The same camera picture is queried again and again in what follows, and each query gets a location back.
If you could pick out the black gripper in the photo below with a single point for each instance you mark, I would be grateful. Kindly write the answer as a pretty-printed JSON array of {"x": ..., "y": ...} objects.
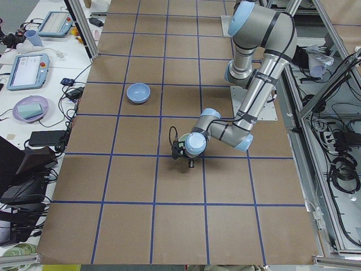
[{"x": 191, "y": 163}]

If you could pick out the green bowl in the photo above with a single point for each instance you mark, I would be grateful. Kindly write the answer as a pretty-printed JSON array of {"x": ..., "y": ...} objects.
[{"x": 182, "y": 140}]

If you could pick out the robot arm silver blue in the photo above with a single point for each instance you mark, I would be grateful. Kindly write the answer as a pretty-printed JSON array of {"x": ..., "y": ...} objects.
[{"x": 265, "y": 42}]

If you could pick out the blue bowl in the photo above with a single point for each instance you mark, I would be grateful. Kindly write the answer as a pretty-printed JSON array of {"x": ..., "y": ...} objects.
[{"x": 138, "y": 93}]

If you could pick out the small blue black device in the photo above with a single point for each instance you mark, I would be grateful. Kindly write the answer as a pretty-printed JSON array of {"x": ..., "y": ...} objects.
[{"x": 67, "y": 82}]

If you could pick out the black power adapter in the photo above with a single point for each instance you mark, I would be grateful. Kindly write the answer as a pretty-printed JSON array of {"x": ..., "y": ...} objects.
[{"x": 46, "y": 138}]

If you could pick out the pink cup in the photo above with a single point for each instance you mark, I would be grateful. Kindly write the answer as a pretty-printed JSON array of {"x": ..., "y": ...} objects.
[{"x": 96, "y": 34}]

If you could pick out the black laptop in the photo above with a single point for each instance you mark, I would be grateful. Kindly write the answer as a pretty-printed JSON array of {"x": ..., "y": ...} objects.
[{"x": 21, "y": 166}]

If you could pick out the green sponge block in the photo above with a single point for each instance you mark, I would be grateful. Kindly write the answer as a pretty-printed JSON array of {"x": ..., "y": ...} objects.
[{"x": 27, "y": 111}]

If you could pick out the purple plate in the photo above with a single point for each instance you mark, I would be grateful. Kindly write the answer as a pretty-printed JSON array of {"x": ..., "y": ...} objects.
[{"x": 29, "y": 100}]

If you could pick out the near teach pendant tablet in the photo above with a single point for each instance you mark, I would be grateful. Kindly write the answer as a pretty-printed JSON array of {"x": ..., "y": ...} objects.
[{"x": 28, "y": 72}]

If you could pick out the teach pendant tablet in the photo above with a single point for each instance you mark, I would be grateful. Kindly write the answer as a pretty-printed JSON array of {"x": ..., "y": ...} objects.
[
  {"x": 56, "y": 24},
  {"x": 28, "y": 72}
]

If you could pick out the far teach pendant tablet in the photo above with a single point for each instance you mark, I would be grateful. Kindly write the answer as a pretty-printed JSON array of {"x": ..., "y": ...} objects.
[{"x": 56, "y": 24}]

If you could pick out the blue plastic cup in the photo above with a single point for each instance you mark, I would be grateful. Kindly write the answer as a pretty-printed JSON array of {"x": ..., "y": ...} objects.
[{"x": 33, "y": 37}]

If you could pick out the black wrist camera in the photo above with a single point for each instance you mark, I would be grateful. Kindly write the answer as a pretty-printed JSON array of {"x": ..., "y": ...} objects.
[{"x": 177, "y": 149}]

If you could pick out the aluminium frame post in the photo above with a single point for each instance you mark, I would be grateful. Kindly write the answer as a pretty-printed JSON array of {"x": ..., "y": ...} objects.
[{"x": 75, "y": 9}]

